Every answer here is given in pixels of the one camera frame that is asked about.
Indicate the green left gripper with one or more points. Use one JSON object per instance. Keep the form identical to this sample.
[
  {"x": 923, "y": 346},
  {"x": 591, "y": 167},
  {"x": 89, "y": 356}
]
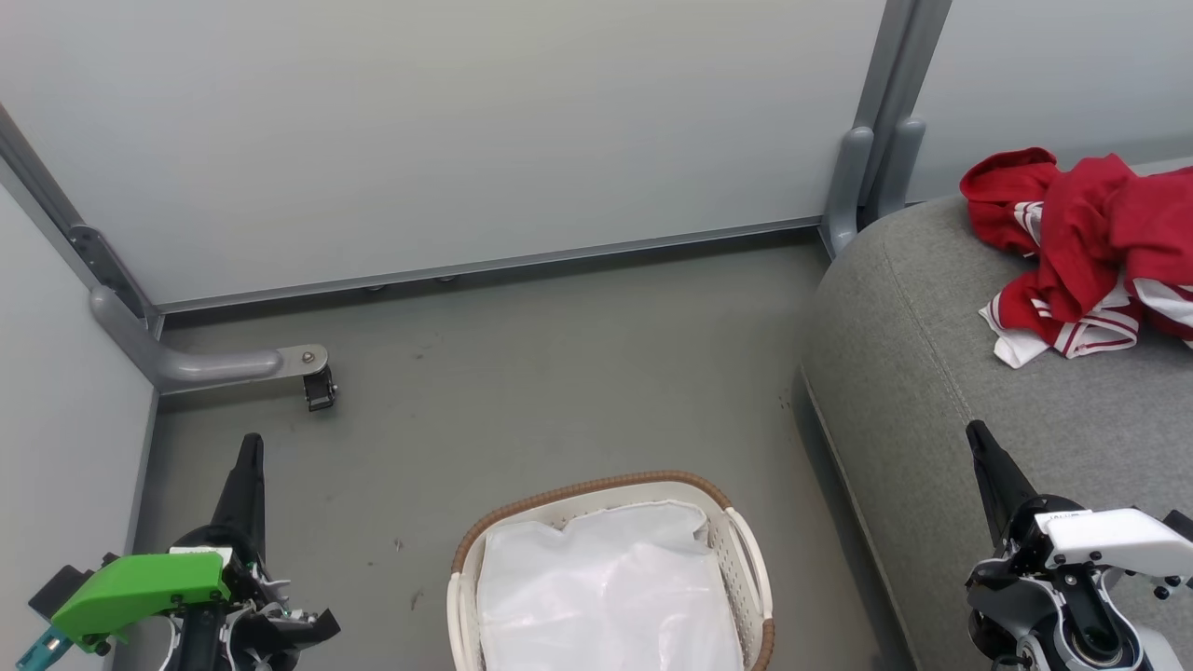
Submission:
[{"x": 140, "y": 587}]

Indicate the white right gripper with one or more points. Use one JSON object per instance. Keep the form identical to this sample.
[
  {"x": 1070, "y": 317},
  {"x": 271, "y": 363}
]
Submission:
[{"x": 1109, "y": 540}]

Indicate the red jersey with white stripes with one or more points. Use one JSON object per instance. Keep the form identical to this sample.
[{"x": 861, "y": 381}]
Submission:
[{"x": 1072, "y": 335}]

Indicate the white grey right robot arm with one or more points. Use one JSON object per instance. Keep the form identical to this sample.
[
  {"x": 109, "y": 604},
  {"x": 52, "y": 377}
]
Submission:
[{"x": 1072, "y": 624}]

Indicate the white laundry basket brown rim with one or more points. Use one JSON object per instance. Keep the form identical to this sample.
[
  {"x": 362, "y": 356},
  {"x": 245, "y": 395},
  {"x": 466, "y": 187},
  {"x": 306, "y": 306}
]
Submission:
[{"x": 736, "y": 559}]

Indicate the white basket liner cloth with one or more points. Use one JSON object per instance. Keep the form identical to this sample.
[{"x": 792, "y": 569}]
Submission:
[{"x": 606, "y": 596}]

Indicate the black caster wheel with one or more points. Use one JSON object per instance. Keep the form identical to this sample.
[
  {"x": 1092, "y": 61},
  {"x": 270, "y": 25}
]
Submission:
[{"x": 320, "y": 391}]

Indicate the grey fabric sofa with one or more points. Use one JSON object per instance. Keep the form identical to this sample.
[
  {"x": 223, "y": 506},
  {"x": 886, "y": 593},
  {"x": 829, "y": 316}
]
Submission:
[{"x": 913, "y": 373}]

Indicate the grey metal partition foot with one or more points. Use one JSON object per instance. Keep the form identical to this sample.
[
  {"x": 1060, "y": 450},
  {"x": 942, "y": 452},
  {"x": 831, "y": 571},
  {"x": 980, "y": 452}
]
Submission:
[{"x": 205, "y": 363}]

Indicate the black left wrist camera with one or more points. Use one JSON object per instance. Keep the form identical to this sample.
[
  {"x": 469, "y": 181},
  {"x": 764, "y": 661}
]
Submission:
[{"x": 58, "y": 587}]

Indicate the grey partition post with bracket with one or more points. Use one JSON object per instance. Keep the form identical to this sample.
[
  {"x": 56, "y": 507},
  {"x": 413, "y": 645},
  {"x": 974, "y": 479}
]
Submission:
[{"x": 84, "y": 247}]

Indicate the grey partition base rail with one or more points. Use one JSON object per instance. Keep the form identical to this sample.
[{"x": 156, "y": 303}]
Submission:
[{"x": 485, "y": 261}]

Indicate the grey double partition post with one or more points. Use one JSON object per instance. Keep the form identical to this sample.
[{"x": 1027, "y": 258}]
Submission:
[{"x": 881, "y": 140}]

